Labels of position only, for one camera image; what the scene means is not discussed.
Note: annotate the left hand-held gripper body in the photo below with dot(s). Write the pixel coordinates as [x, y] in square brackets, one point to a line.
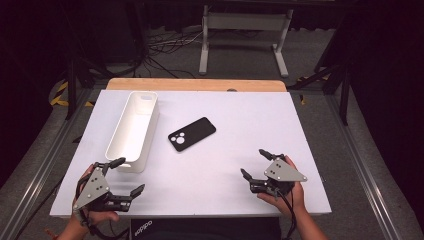
[95, 186]

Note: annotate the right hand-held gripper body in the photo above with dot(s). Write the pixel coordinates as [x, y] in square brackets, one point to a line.
[281, 173]

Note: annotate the black tripod stand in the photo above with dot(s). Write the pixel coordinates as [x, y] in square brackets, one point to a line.
[343, 90]
[71, 83]

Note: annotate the person's right hand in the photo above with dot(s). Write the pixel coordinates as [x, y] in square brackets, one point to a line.
[294, 200]

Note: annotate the aluminium floor rail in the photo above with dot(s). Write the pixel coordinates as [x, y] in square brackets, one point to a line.
[36, 173]
[363, 160]

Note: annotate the white metal stand frame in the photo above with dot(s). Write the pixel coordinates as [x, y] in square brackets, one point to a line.
[245, 21]

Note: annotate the white plastic bin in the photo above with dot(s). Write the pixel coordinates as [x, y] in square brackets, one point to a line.
[133, 133]

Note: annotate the white foam board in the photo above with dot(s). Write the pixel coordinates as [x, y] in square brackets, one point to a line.
[216, 173]

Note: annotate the black phone case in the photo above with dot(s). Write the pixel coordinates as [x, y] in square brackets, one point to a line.
[191, 134]

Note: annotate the person's black clothing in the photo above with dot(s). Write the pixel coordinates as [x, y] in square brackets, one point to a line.
[206, 230]

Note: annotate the person's left hand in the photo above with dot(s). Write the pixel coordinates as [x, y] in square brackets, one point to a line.
[100, 217]

